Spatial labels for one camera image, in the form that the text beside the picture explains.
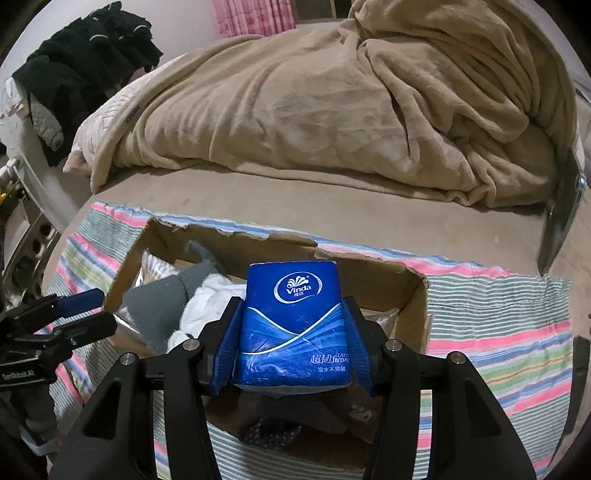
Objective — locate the pink curtain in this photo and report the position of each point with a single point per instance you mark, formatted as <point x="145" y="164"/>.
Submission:
<point x="253" y="17"/>

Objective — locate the white sock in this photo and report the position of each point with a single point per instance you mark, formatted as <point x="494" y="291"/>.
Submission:
<point x="206" y="305"/>

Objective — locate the tan fleece blanket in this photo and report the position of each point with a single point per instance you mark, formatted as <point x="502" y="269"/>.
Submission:
<point x="456" y="101"/>

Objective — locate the grey sock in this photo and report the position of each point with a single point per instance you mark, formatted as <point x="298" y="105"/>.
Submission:
<point x="154" y="309"/>

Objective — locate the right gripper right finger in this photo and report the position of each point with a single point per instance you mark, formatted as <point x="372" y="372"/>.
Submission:
<point x="471" y="436"/>

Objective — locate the bag of cotton swabs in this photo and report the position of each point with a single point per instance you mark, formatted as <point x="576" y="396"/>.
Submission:
<point x="152" y="268"/>

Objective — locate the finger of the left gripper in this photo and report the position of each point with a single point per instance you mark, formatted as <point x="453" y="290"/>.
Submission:
<point x="51" y="307"/>
<point x="74" y="334"/>

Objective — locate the clear bag with snacks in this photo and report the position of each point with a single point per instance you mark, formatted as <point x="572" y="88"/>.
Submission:
<point x="386" y="319"/>

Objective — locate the dark patterned sock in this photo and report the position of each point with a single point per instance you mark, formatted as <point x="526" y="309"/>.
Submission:
<point x="272" y="423"/>

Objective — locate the brown cardboard box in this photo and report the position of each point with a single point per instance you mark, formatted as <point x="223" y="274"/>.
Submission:
<point x="373" y="283"/>

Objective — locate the white shoe rack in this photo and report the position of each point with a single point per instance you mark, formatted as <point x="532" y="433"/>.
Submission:
<point x="27" y="238"/>

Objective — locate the striped colourful towel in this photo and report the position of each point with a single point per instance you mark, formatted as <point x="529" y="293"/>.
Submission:
<point x="515" y="329"/>

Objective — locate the black flat device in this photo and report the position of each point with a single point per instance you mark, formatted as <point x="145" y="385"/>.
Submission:
<point x="581" y="356"/>

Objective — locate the black clothes pile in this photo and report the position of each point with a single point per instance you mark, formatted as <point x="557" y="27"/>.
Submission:
<point x="71" y="74"/>

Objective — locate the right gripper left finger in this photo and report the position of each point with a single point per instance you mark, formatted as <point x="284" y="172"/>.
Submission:
<point x="113" y="436"/>

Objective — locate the blue Vinda tissue pack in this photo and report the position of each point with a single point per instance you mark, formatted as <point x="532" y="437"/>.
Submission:
<point x="293" y="337"/>

